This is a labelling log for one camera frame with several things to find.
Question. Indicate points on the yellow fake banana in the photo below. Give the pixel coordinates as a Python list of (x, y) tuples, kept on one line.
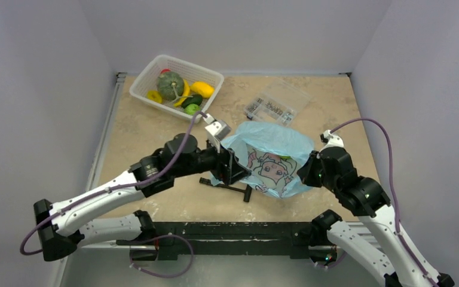
[(184, 96)]

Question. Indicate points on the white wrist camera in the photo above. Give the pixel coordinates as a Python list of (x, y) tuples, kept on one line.
[(216, 131), (330, 140)]

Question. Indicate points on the dark green fake melon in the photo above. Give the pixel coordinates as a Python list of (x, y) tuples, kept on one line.
[(170, 86)]

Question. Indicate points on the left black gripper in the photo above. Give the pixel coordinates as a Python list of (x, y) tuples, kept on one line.
[(226, 166)]

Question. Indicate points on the yellow round fake fruit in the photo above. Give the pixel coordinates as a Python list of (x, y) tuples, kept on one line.
[(154, 96)]

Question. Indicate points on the clear plastic screw organizer box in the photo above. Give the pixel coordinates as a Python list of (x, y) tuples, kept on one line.
[(279, 102)]

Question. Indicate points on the green fake fruit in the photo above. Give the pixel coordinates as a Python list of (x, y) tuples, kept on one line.
[(191, 109)]

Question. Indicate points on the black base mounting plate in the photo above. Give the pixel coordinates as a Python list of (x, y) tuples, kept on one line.
[(169, 240)]

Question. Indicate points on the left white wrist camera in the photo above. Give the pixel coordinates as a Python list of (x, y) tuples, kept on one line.
[(216, 131)]

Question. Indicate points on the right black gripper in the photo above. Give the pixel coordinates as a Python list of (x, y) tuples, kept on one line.
[(308, 173)]

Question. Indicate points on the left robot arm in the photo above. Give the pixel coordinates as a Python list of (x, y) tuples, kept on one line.
[(64, 225)]

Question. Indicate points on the light blue plastic bag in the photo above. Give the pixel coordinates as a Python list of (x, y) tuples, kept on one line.
[(258, 145)]

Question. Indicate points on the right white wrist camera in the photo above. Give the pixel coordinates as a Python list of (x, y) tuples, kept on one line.
[(330, 140)]

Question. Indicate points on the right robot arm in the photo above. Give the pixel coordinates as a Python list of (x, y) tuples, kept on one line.
[(397, 261)]

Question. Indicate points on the dark green fake avocado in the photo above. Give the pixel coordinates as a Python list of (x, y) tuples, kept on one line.
[(196, 99)]

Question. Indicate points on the black T-handle tool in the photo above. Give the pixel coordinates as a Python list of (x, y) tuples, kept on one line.
[(247, 191)]

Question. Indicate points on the aluminium frame rail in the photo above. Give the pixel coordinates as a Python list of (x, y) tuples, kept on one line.
[(89, 110)]

